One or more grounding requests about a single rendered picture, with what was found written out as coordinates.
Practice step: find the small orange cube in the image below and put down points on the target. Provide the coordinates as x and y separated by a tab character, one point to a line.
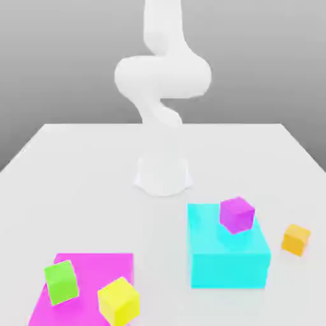
295	240

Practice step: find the small yellow cube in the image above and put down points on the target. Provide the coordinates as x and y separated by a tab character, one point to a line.
119	301

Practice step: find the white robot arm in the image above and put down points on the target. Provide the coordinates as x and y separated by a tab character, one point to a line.
163	76

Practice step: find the large cyan box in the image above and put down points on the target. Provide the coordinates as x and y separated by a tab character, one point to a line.
229	265

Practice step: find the small green cube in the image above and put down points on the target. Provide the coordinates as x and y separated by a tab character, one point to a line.
61	282

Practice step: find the small purple cube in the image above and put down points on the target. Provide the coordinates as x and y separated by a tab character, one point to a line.
236	215

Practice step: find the large magenta box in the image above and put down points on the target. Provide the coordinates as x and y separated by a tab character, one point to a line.
91	270

